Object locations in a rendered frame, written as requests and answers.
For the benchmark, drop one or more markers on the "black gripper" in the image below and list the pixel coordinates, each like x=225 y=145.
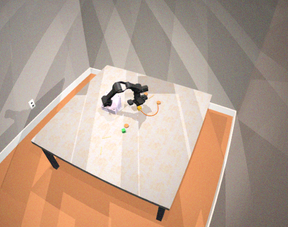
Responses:
x=131 y=102

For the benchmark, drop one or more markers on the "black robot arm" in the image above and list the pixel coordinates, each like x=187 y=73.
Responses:
x=116 y=88

